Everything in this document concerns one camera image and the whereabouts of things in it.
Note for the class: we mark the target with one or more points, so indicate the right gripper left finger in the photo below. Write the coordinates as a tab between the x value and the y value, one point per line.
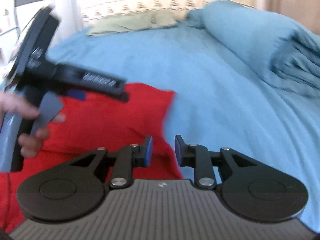
77	187

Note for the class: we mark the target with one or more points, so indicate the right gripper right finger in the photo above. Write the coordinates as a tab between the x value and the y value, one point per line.
248	187

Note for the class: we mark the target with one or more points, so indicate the red small garment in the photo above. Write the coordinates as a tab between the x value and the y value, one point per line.
98	121

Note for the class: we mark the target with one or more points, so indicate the person's left hand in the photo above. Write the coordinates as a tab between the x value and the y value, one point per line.
15	110

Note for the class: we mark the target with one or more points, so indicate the cream quilted headboard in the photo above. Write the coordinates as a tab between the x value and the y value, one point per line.
91	13

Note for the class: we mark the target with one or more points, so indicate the white grey wardrobe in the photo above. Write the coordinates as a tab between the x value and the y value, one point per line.
66	10

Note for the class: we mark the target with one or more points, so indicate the blue bed sheet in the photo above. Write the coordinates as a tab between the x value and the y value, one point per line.
219	101

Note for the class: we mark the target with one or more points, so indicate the green pillow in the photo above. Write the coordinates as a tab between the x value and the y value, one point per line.
137	21

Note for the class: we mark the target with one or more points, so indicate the folded blue duvet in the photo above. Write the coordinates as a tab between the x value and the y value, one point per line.
279	50

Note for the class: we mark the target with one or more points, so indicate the beige curtain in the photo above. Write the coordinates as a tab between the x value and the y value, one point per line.
305	12

